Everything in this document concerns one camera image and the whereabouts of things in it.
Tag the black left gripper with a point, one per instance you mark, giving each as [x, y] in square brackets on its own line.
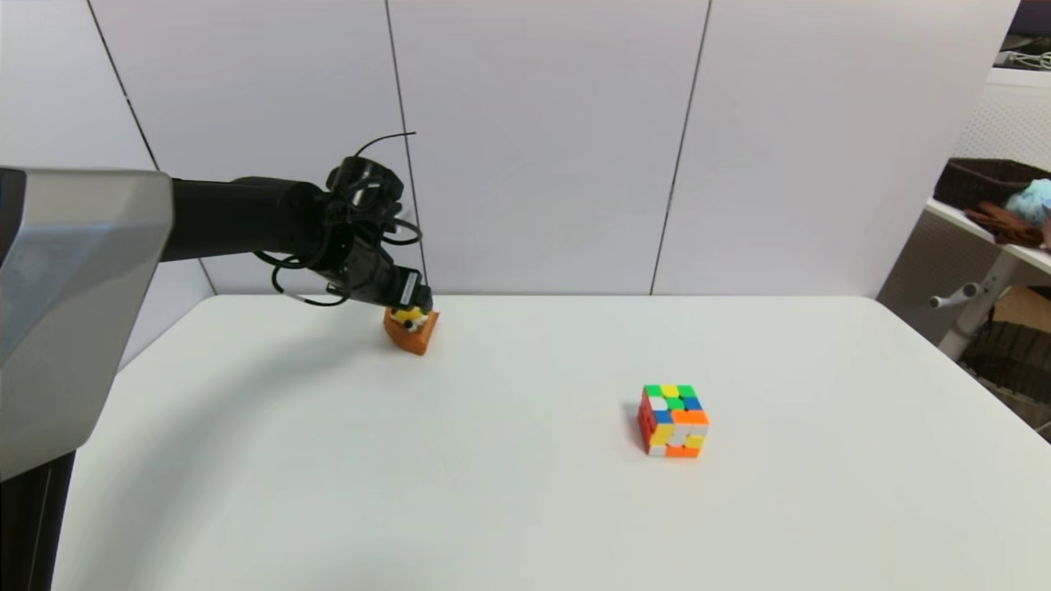
[365, 271]

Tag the orange triangle bread with toppings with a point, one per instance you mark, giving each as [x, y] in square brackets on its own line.
[415, 335]

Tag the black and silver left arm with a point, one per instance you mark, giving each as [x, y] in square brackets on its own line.
[82, 287]

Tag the multicoloured puzzle cube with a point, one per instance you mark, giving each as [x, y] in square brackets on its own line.
[673, 419]

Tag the grey perforated panel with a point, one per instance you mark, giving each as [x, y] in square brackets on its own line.
[920, 271]

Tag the white side desk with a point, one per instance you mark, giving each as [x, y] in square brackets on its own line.
[985, 287]

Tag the dark brown woven basket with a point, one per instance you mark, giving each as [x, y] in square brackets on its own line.
[977, 176]

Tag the black woven storage basket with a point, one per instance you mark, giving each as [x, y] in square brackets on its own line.
[1014, 365]

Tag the brown cardboard box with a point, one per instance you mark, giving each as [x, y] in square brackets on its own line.
[1026, 308]

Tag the white pegboard panel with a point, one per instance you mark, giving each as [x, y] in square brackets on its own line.
[1006, 123]

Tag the light blue cloth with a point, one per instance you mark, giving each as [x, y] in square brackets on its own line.
[1033, 201]

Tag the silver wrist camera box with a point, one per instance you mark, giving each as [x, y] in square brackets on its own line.
[406, 216]

